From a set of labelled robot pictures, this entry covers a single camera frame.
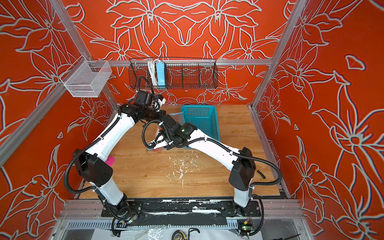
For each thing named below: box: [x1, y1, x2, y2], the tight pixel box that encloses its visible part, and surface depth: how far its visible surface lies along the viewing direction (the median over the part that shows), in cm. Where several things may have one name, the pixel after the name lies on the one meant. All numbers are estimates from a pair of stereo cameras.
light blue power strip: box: [156, 62, 166, 86], surface depth 91 cm
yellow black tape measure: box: [172, 230, 187, 240], surface depth 66 cm
